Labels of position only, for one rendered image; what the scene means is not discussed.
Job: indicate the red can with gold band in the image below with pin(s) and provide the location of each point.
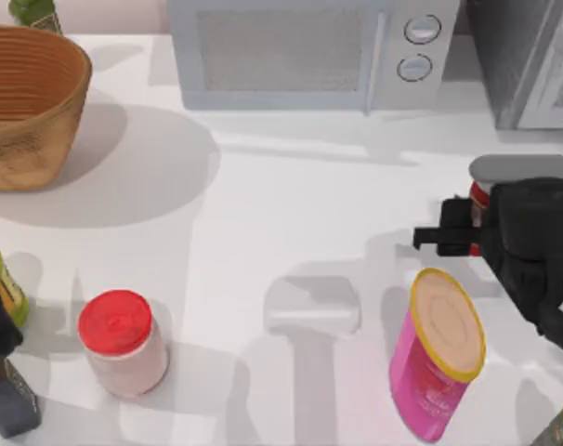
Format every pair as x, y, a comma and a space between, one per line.
478, 197

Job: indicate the pink can with yellow rim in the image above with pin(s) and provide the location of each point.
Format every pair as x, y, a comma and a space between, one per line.
430, 362

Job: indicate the round microwave knob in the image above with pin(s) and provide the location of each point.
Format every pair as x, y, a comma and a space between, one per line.
422, 27
415, 68

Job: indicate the grey cabinet with dark inside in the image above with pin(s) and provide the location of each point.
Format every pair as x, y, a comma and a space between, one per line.
537, 65

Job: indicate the pale microwave oven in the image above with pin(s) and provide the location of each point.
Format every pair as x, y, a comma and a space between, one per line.
425, 46

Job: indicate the yellow green bottle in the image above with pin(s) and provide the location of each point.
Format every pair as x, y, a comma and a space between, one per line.
562, 427

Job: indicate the microwave oven door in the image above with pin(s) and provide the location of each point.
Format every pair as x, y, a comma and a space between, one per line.
277, 51

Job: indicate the pale jar with red lid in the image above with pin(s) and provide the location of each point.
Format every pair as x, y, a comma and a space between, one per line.
121, 344

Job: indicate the brown woven basket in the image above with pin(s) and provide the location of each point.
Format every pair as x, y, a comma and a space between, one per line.
30, 116

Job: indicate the green bottle with orange label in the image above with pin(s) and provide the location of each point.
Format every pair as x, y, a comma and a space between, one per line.
14, 297

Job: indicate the dark grey square bottle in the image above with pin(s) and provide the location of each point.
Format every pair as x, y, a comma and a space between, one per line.
12, 404

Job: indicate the green bottle with dark label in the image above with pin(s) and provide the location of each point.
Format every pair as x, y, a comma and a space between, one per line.
28, 10

